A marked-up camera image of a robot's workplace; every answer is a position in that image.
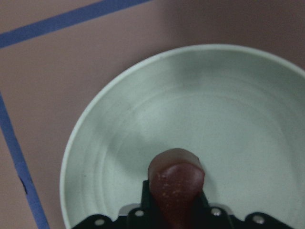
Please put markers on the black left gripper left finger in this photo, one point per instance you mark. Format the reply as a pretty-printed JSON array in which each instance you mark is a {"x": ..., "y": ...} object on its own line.
[{"x": 147, "y": 200}]

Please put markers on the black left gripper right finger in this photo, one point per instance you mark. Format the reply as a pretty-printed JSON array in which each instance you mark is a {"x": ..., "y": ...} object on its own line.
[{"x": 201, "y": 202}]

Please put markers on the dark red bun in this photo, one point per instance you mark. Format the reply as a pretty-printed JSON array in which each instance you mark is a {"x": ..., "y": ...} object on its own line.
[{"x": 176, "y": 179}]

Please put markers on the light green plate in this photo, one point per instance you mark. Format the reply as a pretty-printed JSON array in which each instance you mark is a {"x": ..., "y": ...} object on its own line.
[{"x": 240, "y": 110}]

